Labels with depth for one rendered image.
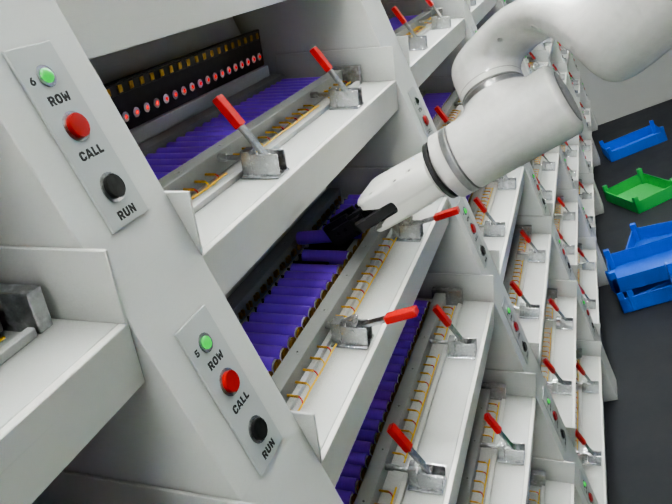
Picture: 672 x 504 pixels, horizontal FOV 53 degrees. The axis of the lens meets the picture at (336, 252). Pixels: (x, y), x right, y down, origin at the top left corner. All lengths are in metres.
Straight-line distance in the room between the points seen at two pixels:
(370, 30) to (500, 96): 0.33
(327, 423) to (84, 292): 0.27
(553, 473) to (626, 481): 0.54
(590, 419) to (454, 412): 0.93
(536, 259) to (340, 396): 1.12
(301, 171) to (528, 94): 0.26
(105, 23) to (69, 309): 0.21
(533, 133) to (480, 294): 0.45
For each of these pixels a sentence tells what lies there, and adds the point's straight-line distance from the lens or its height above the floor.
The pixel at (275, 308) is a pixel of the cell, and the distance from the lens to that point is 0.76.
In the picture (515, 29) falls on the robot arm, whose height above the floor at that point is 1.17.
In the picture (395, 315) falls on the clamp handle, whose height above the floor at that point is 0.98.
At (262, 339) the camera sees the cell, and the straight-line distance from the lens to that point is 0.71.
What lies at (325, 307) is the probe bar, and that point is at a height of 1.00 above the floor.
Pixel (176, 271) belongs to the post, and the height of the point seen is 1.15.
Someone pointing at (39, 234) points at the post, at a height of 1.22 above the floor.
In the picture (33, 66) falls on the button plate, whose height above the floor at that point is 1.31.
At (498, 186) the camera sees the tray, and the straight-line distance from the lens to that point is 1.63.
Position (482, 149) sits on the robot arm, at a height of 1.07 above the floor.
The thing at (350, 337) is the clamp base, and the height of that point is 0.97.
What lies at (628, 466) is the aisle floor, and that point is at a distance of 1.91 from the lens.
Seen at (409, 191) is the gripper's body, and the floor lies 1.05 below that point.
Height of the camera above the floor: 1.25
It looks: 16 degrees down
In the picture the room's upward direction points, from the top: 27 degrees counter-clockwise
